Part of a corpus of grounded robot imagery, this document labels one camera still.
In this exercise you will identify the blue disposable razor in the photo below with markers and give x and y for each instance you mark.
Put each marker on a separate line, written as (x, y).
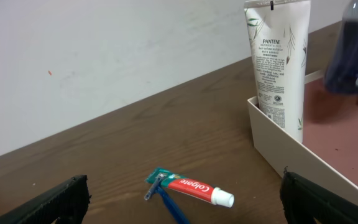
(156, 188)

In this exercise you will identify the white Pantene conditioner tube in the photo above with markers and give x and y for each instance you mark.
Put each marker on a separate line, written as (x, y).
(278, 37)

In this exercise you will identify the red Colgate toothpaste tube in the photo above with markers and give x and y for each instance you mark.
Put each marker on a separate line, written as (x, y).
(192, 187)

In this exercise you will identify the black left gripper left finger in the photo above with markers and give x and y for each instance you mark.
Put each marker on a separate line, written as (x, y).
(67, 202)

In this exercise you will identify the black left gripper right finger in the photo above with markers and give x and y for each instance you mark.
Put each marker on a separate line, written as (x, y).
(305, 202)

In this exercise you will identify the white cardboard box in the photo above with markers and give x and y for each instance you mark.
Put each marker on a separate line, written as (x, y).
(328, 154)

